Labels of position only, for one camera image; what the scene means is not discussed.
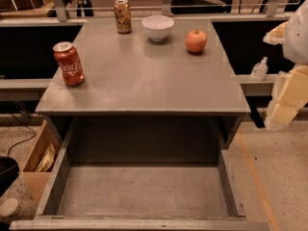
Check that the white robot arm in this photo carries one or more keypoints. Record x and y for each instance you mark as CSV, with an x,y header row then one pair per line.
x,y
295,47

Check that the yellow snack bag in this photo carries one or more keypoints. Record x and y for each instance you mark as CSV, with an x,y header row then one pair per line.
x,y
47,160

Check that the brown patterned drink can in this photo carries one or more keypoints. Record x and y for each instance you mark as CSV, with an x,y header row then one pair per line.
x,y
122,16

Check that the wooden box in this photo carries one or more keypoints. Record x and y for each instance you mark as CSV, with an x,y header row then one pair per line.
x,y
36,181

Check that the white lidded jar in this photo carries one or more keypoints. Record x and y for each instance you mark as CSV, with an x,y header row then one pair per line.
x,y
10,210

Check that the white ceramic bowl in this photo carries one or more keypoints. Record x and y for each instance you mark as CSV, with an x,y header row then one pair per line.
x,y
157,27

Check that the red coke can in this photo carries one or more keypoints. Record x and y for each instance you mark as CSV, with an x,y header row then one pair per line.
x,y
69,62

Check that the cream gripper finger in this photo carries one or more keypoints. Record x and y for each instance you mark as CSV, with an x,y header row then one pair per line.
x,y
289,95
276,35

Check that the clear plastic bottle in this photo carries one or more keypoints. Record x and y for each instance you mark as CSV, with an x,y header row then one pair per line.
x,y
260,70

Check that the red apple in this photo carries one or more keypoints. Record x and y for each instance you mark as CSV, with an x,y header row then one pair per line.
x,y
196,41

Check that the black round bin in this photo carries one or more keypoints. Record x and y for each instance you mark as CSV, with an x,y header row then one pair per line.
x,y
9,170

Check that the grey open drawer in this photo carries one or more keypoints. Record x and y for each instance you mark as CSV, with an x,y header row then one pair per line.
x,y
141,173

